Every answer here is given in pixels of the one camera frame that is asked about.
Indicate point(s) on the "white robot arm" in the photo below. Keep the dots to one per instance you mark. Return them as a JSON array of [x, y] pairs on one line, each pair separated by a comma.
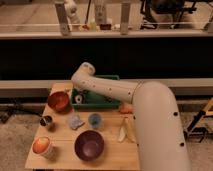
[[159, 132]]

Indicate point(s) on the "red bowl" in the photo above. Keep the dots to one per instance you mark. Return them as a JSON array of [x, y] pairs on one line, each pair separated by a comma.
[[58, 101]]

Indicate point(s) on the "purple bowl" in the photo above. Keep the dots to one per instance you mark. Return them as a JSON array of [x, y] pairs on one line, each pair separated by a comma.
[[89, 145]]

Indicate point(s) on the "red grape bunch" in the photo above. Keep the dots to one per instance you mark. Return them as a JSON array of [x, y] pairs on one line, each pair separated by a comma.
[[108, 99]]

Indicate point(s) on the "green plastic tray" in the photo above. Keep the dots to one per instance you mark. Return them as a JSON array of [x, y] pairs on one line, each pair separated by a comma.
[[93, 100]]

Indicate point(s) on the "black tool in tray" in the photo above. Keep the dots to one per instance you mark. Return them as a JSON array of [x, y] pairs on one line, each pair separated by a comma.
[[84, 95]]

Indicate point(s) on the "orange carrot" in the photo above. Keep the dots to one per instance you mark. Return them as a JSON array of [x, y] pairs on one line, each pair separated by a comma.
[[125, 108]]

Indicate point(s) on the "white tape roll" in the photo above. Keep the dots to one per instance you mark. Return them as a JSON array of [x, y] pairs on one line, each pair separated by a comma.
[[79, 99]]

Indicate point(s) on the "small blue cup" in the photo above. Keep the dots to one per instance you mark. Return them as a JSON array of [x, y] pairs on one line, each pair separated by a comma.
[[95, 120]]

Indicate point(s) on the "crumpled blue cloth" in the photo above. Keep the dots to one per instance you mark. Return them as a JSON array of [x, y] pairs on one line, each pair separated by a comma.
[[74, 122]]

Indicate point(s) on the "small metal cup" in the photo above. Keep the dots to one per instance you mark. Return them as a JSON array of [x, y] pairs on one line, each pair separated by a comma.
[[47, 122]]

